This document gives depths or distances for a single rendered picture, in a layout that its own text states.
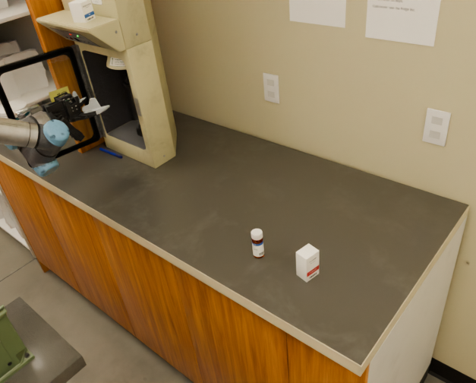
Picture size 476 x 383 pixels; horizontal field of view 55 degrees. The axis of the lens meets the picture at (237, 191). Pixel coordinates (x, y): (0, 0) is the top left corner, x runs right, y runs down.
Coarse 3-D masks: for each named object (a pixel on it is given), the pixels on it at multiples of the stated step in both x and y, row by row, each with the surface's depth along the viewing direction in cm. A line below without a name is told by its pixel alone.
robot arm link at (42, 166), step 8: (24, 152) 145; (32, 152) 142; (32, 160) 144; (40, 160) 143; (48, 160) 144; (56, 160) 148; (32, 168) 146; (40, 168) 144; (48, 168) 145; (56, 168) 149
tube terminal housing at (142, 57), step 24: (72, 0) 157; (120, 0) 143; (144, 0) 153; (120, 24) 146; (144, 24) 153; (96, 48) 162; (144, 48) 156; (144, 72) 160; (144, 96) 163; (168, 96) 185; (144, 120) 166; (168, 120) 175; (120, 144) 187; (168, 144) 180
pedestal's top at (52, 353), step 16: (16, 304) 128; (16, 320) 123; (32, 320) 123; (32, 336) 118; (48, 336) 118; (32, 352) 114; (48, 352) 114; (64, 352) 113; (32, 368) 110; (48, 368) 110; (64, 368) 110; (80, 368) 113
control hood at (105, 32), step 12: (60, 12) 160; (48, 24) 154; (60, 24) 148; (72, 24) 145; (84, 24) 144; (96, 24) 142; (108, 24) 143; (84, 36) 149; (96, 36) 142; (108, 36) 144; (120, 36) 148; (108, 48) 151; (120, 48) 149
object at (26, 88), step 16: (48, 64) 166; (64, 64) 170; (0, 80) 158; (16, 80) 161; (32, 80) 165; (48, 80) 168; (64, 80) 172; (16, 96) 163; (32, 96) 167; (48, 96) 171; (80, 96) 179; (16, 112) 166; (32, 112) 169; (80, 128) 184
